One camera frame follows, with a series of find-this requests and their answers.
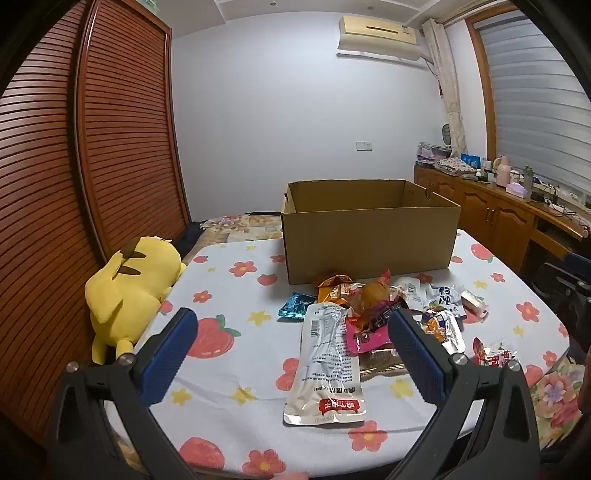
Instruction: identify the grey striped window blind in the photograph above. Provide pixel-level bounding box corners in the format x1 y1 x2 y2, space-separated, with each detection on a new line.
475 9 591 204

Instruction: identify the brown cardboard box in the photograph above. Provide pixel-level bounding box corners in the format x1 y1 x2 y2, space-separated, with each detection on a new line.
281 180 461 285

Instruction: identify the purple plastic bag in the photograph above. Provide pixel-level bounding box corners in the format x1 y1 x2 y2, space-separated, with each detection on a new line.
417 142 453 164

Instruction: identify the red white snack packet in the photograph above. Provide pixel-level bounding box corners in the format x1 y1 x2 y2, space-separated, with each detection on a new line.
472 337 520 367

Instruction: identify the folded patterned cloth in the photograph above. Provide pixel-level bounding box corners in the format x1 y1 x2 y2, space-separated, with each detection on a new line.
436 157 476 176

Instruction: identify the silver packet with orange food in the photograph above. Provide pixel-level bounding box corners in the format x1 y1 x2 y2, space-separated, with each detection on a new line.
418 309 466 356

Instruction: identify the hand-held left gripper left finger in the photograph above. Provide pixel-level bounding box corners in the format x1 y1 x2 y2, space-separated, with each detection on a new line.
46 307 199 480

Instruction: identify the long white snack packet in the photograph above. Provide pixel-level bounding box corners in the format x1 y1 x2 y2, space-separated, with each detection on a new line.
283 302 368 426

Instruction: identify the strawberry flower printed blanket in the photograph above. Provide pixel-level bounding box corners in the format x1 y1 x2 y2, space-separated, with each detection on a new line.
95 231 571 478

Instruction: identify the white packet with black print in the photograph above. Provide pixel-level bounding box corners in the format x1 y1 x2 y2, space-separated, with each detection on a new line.
425 282 465 319

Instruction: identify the cream patterned curtain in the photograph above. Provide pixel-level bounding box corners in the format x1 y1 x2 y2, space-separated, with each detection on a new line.
422 18 469 160

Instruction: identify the brown snack packet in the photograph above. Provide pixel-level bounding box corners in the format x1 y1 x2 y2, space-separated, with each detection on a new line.
358 346 409 381

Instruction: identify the clear packet with brown food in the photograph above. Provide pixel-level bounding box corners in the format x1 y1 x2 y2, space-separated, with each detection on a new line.
348 269 402 324

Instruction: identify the plain white snack packet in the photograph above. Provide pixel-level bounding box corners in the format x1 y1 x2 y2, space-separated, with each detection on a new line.
392 276 428 315

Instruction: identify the pink black snack packet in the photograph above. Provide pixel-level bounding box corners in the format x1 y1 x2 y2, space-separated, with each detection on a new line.
346 298 407 355

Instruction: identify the dark blue cloth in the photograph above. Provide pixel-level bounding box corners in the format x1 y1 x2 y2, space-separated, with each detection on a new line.
178 220 209 257

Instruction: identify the small white stick packet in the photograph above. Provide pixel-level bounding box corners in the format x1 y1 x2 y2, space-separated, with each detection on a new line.
462 290 489 321

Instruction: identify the teal snack packet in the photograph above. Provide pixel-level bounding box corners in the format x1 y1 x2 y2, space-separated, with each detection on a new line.
277 292 317 321

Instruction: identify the orange white snack packet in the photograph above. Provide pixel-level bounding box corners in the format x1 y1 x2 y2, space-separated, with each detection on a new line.
316 273 358 305

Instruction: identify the yellow plush toy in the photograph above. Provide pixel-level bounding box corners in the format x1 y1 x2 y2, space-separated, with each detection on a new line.
84 236 188 364

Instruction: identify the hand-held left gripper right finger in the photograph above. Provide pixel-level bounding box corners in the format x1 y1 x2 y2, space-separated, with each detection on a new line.
385 308 541 480

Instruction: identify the wooden louvered wardrobe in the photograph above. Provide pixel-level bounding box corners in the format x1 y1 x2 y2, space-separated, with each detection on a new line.
0 0 192 444

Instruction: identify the white wall air conditioner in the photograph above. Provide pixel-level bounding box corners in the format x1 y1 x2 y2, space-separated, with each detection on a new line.
337 15 428 63

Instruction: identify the wooden window frame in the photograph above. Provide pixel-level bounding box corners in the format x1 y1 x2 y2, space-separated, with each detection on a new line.
464 14 498 162

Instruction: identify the wooden sideboard cabinet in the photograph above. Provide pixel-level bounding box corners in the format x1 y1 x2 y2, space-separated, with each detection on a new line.
414 164 591 273

